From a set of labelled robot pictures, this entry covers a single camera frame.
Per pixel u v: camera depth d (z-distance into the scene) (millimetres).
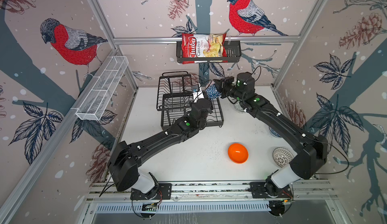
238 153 848
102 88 788
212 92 815
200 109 531
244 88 555
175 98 1070
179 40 890
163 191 729
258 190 728
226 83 657
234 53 947
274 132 574
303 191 749
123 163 402
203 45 876
